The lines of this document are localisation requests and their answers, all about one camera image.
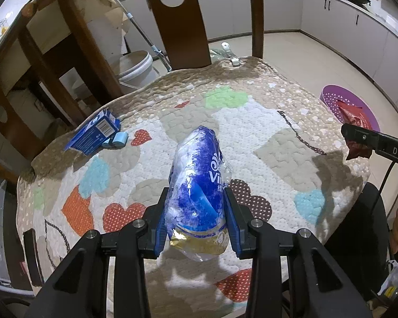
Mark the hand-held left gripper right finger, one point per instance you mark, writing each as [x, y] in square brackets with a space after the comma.
[232, 232]

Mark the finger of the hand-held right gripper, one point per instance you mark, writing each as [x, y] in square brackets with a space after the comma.
[381, 145]

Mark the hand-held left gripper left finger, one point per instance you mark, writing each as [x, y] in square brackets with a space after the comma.
[160, 235]

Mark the dark red crinkled packet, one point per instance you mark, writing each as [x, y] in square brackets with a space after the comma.
[355, 116]

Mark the blue and clear plastic wrapper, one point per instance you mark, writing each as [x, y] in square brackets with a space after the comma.
[199, 172]

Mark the purple plastic basket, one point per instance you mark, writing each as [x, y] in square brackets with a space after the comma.
[330, 97]

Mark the black chair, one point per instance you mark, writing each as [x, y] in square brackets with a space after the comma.
[358, 232]

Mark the light blue small roll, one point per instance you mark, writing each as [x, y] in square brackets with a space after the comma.
[117, 139]

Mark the printed quilted blanket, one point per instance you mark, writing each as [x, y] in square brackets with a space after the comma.
[268, 112]

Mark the blue carton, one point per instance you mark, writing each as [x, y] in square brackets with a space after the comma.
[93, 132]

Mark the white plastic bag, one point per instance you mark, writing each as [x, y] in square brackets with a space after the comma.
[391, 281]

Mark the grey kitchen base cabinets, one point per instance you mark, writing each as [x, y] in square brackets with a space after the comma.
[318, 10]

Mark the white plastic bucket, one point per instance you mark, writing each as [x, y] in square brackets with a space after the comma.
[136, 69]

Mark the metal mop clip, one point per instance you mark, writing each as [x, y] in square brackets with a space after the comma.
[232, 56]

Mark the brown wooden chair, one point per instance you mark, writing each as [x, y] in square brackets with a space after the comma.
[182, 33]
[16, 132]

